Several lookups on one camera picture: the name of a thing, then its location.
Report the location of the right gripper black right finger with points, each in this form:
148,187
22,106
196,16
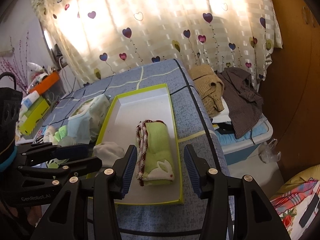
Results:
254,215

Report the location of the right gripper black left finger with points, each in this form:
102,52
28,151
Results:
66,217

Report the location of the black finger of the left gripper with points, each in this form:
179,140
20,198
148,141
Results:
34,154
34,176

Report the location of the grey knitted sock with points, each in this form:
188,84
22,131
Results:
108,153

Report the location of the green rabbit towel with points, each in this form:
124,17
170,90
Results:
155,164

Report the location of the green paper piece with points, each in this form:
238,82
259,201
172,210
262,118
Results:
61,133

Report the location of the floral plaid pillow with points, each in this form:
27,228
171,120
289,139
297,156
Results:
297,203

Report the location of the lime green cardboard box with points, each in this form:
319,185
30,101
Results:
33,115

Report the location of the blue wet wipes pack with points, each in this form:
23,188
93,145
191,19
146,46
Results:
85,123

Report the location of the white blue tissue pack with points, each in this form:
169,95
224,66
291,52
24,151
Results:
30,99

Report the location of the blue white storage box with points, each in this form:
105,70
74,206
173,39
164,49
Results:
236,150

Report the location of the blue checked bed sheet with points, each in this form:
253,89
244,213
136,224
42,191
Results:
193,127

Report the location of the orange plastic bin lid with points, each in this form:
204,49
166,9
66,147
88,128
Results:
46,83

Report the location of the purple decorative branches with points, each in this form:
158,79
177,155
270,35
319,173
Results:
15,61

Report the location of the dark checked shirt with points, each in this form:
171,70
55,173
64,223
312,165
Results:
243,101

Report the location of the beige knitted sweater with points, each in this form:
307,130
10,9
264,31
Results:
210,88

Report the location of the heart pattern curtain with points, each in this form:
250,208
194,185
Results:
100,38

